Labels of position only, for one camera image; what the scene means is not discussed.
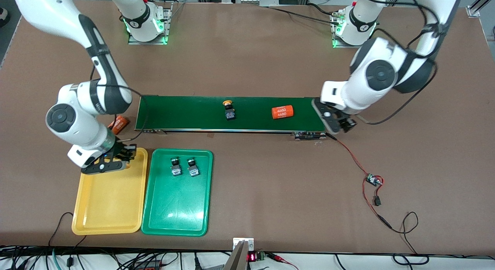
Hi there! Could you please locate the orange cylinder printed 4680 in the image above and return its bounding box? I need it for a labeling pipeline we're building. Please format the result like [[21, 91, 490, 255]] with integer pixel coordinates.
[[271, 105, 294, 120], [107, 115, 129, 134]]

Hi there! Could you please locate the yellow push button switch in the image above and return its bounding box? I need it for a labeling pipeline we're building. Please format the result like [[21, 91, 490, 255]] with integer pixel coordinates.
[[222, 100, 237, 121]]

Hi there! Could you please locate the yellow plastic tray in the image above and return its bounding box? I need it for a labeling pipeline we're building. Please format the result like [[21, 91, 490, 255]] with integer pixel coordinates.
[[72, 148, 149, 236]]

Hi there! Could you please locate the green conveyor belt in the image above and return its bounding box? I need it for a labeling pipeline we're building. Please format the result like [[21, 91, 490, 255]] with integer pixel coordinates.
[[134, 95, 327, 141]]

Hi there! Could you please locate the green plastic tray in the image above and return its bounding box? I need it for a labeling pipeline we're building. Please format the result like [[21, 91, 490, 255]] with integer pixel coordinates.
[[141, 148, 213, 237]]

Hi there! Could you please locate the red clip lead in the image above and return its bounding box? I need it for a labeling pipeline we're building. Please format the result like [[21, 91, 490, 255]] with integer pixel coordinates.
[[267, 253, 299, 270]]

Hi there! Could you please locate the aluminium profile bar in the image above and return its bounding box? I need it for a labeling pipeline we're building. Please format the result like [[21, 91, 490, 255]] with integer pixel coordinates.
[[466, 0, 495, 18]]

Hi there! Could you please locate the red and black wire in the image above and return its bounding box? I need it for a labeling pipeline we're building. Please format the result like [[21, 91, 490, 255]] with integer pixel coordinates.
[[326, 133, 393, 230]]

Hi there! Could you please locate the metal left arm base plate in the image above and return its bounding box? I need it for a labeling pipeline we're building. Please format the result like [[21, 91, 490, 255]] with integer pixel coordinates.
[[332, 11, 373, 49]]

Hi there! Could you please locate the thin black table cable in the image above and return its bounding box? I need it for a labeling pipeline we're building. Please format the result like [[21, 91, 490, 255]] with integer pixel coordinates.
[[48, 212, 87, 247]]

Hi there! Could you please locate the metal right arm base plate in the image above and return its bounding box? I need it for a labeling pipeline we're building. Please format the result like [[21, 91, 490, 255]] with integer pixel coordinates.
[[128, 3, 172, 45]]

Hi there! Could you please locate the thin black power cable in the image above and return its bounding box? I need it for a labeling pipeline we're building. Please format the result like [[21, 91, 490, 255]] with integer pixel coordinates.
[[389, 211, 430, 265]]

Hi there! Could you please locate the black cable behind bases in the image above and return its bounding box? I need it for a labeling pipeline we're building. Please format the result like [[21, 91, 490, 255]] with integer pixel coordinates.
[[255, 5, 341, 25]]

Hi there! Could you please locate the grey metal camera bracket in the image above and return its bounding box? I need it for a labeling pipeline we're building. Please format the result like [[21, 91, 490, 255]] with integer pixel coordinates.
[[224, 238, 255, 270]]

